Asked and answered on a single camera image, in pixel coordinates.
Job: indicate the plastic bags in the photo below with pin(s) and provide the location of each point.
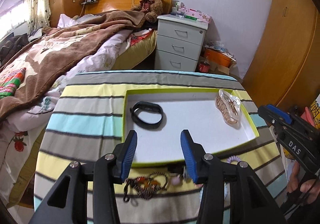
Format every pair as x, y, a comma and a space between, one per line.
218, 47

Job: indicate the patterned curtain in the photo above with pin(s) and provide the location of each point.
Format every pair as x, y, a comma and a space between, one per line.
37, 1

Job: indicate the black wristband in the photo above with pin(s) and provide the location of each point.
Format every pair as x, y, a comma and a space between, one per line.
150, 125

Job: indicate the window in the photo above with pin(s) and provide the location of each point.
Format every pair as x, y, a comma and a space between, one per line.
12, 11

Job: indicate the brown fleece blanket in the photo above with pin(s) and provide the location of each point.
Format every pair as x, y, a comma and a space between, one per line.
62, 51

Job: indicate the yellow mattress sheet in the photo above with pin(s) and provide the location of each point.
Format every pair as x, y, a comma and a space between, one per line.
135, 57

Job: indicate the person's right hand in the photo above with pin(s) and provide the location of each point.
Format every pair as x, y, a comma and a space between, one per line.
293, 176

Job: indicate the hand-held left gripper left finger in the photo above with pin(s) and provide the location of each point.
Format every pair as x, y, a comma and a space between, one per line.
130, 153

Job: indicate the small bottles on nightstand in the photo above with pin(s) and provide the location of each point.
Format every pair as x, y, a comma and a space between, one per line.
178, 9

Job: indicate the dark clothes pile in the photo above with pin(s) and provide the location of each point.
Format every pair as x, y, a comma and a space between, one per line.
12, 47

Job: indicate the wooden headboard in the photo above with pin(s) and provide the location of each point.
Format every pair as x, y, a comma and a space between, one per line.
115, 3

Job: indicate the grey three-drawer nightstand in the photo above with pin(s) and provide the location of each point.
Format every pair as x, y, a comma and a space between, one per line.
177, 46

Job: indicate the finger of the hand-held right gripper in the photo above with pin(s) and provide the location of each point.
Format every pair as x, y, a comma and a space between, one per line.
277, 113
265, 113

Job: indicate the red patterned cloth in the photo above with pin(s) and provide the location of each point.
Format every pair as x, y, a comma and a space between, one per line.
138, 37

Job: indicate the rose gold hair claw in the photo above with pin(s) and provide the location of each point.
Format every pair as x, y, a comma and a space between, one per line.
228, 110

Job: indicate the green red plaid pillow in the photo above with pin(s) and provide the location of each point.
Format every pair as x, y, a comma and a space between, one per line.
11, 82

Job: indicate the cola bottle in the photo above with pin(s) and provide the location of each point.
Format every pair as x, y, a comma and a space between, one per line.
203, 65

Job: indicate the large wooden wardrobe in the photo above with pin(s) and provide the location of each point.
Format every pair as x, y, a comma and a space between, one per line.
287, 38

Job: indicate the green-edged white tray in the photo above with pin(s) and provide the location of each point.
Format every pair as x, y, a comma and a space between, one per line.
200, 118

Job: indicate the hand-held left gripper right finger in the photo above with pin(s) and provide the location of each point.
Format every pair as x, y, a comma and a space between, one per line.
186, 156

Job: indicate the brown teddy bear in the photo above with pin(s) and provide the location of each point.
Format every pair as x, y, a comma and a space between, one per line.
148, 1

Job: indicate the cardboard box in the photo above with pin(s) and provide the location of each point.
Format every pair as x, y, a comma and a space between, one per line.
225, 70

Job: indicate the pink floral tissue box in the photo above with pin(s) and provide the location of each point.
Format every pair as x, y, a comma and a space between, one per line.
200, 16

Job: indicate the orange box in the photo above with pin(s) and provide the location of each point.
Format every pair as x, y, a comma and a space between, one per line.
216, 58

